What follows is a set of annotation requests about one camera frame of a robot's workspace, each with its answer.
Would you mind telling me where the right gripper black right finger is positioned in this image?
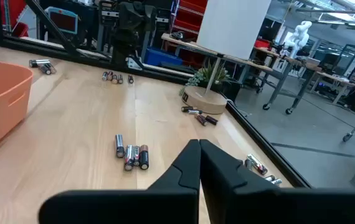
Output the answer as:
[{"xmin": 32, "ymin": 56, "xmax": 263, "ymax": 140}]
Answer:
[{"xmin": 199, "ymin": 139, "xmax": 355, "ymax": 224}]

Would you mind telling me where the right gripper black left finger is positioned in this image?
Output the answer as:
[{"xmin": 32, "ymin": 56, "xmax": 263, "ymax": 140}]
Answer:
[{"xmin": 38, "ymin": 139, "xmax": 201, "ymax": 224}]

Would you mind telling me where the orange plastic bin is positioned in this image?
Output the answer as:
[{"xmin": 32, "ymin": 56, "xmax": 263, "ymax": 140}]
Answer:
[{"xmin": 0, "ymin": 57, "xmax": 34, "ymax": 149}]

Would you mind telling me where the small green artificial plant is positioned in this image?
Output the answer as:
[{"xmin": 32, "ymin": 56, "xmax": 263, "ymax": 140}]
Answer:
[{"xmin": 179, "ymin": 60, "xmax": 235, "ymax": 96}]

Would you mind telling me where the long wooden workbench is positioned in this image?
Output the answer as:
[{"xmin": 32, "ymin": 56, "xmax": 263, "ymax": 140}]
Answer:
[{"xmin": 161, "ymin": 32, "xmax": 323, "ymax": 115}]

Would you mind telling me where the small wooden workbench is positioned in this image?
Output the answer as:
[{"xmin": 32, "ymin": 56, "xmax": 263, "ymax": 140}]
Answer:
[{"xmin": 310, "ymin": 70, "xmax": 355, "ymax": 105}]

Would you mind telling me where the blue plastic crate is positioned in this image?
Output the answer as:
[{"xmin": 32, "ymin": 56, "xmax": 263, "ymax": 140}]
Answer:
[{"xmin": 144, "ymin": 46, "xmax": 184, "ymax": 67}]

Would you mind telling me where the black metal equipment rack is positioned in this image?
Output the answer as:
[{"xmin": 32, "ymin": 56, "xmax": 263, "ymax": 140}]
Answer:
[{"xmin": 320, "ymin": 43, "xmax": 355, "ymax": 114}]

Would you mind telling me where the white cylinder lamp shade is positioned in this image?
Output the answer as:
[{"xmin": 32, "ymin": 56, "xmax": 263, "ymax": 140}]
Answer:
[{"xmin": 182, "ymin": 0, "xmax": 272, "ymax": 115}]

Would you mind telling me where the red storage bin shelf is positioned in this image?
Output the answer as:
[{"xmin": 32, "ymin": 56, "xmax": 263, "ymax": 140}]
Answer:
[{"xmin": 171, "ymin": 0, "xmax": 209, "ymax": 35}]

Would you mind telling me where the teal framed monitor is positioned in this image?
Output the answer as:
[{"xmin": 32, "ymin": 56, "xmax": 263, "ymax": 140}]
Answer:
[{"xmin": 44, "ymin": 6, "xmax": 79, "ymax": 35}]

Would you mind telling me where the red plastic box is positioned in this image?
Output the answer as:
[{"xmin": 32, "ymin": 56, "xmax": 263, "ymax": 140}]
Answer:
[{"xmin": 11, "ymin": 21, "xmax": 29, "ymax": 39}]

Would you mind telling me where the white metal bracket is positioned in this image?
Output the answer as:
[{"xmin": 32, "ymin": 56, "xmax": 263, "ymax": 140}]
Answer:
[{"xmin": 126, "ymin": 57, "xmax": 144, "ymax": 71}]

